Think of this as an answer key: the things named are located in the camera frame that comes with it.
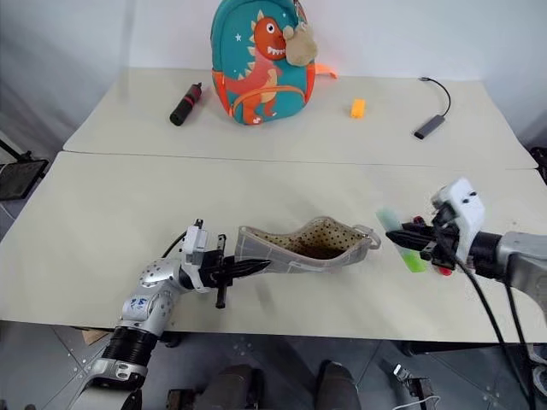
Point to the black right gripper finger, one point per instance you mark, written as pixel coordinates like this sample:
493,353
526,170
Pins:
412,236
416,246

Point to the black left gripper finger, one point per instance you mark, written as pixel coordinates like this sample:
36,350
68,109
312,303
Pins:
252,264
245,272

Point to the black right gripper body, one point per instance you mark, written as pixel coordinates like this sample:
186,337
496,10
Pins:
442,252

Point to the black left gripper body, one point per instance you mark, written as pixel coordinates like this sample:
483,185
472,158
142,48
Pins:
220,271

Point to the green highlighter pen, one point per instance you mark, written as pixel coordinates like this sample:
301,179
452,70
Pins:
414,260

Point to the grey polka-dot pencil pouch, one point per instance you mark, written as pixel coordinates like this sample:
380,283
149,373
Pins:
299,252

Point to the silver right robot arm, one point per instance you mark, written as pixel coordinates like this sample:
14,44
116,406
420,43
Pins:
521,260

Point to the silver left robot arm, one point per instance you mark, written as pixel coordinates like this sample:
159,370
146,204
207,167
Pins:
147,299

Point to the black object at room edge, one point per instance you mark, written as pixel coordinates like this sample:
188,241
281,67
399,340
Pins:
539,164

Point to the black device on floor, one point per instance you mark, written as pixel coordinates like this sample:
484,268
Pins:
412,382

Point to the orange plastic block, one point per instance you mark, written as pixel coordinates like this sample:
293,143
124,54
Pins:
358,108

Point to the brown cardboard piece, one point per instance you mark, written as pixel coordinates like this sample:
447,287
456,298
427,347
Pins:
95,337

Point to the dark rounded shape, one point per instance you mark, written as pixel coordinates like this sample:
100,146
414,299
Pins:
337,386

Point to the black and red cylinder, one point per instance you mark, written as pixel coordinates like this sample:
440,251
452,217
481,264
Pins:
186,104

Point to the teal dinosaur backpack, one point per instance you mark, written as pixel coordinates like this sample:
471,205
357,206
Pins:
260,85

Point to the black metal stand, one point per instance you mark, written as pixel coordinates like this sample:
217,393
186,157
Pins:
21,175

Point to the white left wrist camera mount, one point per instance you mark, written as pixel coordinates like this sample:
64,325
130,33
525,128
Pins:
196,243

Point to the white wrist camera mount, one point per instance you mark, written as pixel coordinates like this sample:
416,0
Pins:
196,243
466,209

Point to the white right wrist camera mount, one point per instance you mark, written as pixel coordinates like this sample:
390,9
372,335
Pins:
466,209

